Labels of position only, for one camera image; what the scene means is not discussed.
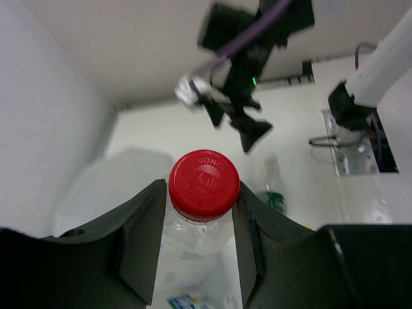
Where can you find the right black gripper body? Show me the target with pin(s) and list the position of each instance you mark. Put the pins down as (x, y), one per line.
(239, 86)

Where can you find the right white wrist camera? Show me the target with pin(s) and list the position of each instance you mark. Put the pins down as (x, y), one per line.
(190, 89)

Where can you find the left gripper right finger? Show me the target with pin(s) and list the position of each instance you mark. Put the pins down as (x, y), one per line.
(283, 264)

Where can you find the white octagonal plastic bin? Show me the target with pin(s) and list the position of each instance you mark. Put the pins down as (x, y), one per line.
(107, 183)

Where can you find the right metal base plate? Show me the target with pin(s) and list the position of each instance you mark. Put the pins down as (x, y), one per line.
(372, 155)

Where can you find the light blue label bottle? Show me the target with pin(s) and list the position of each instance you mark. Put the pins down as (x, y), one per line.
(186, 302)

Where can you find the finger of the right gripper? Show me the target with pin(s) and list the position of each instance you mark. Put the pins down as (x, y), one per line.
(216, 110)
(249, 129)

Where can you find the red cap plastic bottle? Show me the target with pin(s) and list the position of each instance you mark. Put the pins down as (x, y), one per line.
(202, 188)

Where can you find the green label plastic bottle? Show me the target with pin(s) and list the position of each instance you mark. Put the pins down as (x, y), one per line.
(271, 189)

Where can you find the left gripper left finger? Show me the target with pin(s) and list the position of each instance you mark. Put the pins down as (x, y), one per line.
(109, 262)

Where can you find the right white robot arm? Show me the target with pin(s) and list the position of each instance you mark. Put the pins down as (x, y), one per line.
(242, 44)

